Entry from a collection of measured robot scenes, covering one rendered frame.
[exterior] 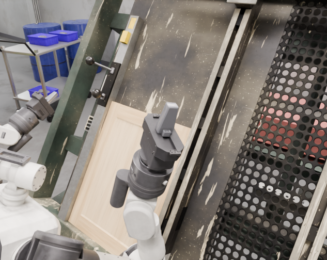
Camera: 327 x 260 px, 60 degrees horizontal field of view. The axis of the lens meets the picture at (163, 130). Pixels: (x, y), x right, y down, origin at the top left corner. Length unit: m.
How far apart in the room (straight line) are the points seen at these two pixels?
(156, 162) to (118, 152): 0.67
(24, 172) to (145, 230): 0.32
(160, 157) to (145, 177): 0.07
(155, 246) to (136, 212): 0.17
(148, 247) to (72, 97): 0.90
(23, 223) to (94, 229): 0.56
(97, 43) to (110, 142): 0.52
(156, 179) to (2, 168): 0.40
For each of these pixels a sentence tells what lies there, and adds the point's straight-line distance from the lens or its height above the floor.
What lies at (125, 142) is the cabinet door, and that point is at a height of 1.24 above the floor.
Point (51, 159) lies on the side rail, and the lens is 1.49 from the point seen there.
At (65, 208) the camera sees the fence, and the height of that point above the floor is 0.95.
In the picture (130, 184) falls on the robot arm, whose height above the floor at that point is 1.46.
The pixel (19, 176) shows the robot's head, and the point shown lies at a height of 1.43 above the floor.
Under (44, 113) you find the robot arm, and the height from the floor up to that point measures 1.35.
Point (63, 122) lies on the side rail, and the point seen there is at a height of 1.22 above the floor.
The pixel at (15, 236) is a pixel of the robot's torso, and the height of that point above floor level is 1.35.
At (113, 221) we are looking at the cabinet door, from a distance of 1.21.
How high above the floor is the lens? 1.85
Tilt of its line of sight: 29 degrees down
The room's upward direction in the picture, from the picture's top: straight up
